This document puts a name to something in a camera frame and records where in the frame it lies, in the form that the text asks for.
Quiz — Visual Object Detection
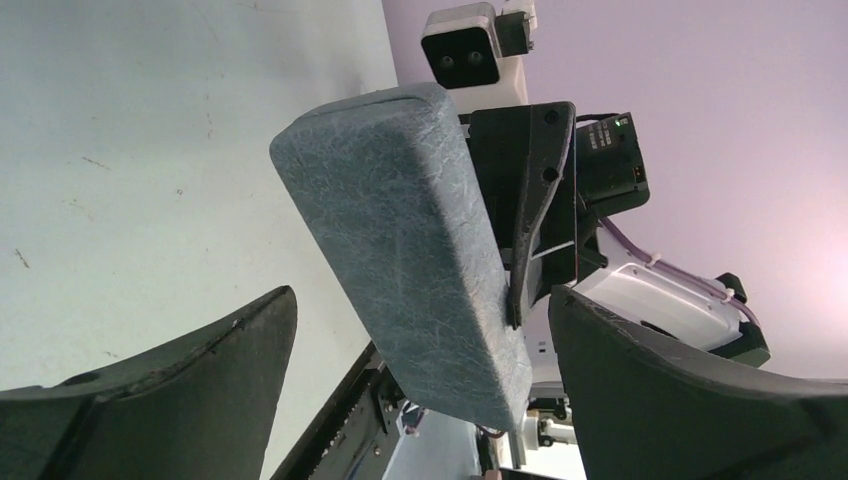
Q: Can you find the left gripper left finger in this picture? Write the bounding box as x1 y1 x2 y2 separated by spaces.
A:
1 286 298 479

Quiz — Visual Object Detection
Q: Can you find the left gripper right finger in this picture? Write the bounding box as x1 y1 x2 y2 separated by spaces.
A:
548 286 847 479

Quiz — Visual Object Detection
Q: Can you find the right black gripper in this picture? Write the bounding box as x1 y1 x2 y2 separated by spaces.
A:
467 101 650 328

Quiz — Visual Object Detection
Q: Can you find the grey-blue glasses case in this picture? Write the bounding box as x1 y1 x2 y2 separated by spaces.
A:
269 83 532 430

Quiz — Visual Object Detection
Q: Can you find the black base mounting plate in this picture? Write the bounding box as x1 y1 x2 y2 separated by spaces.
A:
268 341 492 480

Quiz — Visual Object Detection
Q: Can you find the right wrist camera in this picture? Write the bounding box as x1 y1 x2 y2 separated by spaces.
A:
420 1 537 114

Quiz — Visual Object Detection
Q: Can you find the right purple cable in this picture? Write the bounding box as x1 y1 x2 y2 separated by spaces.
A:
599 217 762 327

